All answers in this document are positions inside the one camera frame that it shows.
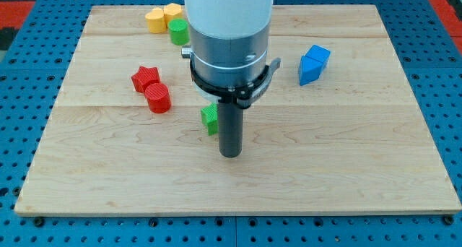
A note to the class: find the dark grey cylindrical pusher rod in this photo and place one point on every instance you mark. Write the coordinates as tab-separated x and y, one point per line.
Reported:
230	128

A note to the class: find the yellow hexagon block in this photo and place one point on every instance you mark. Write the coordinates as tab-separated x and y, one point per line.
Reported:
172	11

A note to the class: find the yellow heart block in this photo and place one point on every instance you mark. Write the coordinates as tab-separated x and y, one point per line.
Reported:
156	21

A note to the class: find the blue cube block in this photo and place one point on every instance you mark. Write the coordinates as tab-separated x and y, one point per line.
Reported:
319	54

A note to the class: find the green cylinder block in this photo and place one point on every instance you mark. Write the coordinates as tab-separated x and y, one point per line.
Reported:
178	30

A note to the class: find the black clamp ring mount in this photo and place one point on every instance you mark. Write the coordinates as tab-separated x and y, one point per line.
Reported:
244	96

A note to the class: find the light wooden board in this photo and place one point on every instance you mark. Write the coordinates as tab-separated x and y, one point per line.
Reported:
338	131

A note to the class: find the red star block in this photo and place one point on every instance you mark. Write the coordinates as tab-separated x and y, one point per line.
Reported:
144	77

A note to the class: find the red cylinder block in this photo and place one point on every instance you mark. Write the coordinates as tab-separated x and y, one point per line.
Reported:
158	97

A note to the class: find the blue triangle block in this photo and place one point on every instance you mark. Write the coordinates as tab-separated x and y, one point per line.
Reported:
309	70

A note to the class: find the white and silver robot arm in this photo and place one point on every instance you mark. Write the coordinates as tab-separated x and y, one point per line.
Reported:
229	42

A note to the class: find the green star block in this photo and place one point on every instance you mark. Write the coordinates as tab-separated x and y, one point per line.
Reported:
209	118

